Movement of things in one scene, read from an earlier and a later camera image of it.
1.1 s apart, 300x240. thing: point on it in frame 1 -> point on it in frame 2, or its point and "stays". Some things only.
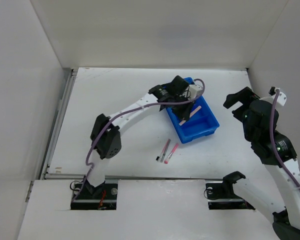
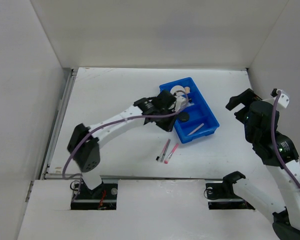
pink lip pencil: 191,114 -> 196,129
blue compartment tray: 202,123 stays
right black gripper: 245,95 stays
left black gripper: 185,113 -> 169,126
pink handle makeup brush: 166,161 stays
